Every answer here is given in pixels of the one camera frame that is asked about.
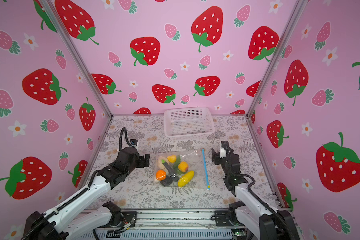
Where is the orange mandarin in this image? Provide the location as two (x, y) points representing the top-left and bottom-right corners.
(155, 170), (167, 181)

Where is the small yellow lemon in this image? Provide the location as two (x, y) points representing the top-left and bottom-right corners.
(167, 155), (178, 164)

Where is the dark purple eggplant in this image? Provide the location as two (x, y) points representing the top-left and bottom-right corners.
(162, 160), (177, 178)

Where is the clear zip bag blue zipper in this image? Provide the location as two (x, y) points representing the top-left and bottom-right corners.
(153, 149), (211, 190)

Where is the yellow mango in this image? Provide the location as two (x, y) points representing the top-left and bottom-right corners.
(178, 161), (189, 173)

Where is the yellow bell pepper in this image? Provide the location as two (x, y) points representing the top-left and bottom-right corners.
(177, 171), (195, 188)

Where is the white plastic perforated basket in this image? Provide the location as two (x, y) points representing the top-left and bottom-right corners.
(164, 107), (215, 141)

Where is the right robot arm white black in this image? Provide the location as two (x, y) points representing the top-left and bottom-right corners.
(211, 141), (300, 240)

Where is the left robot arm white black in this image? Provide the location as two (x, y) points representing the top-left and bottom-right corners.
(23, 147), (150, 240)

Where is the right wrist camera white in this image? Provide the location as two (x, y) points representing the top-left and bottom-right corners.
(220, 147), (227, 159)

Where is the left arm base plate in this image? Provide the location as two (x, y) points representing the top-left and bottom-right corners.
(101, 211), (138, 229)

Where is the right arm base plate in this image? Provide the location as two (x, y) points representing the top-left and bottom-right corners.
(211, 210), (235, 227)

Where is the aluminium rail base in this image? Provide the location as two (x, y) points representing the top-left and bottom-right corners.
(76, 209), (246, 240)

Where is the left frame post aluminium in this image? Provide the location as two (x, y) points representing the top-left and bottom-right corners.
(40, 0), (113, 119)

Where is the frame post aluminium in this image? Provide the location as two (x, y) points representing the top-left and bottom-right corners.
(247, 0), (308, 119)
(40, 0), (113, 119)

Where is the right frame post aluminium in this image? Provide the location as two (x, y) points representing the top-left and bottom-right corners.
(247, 0), (308, 119)

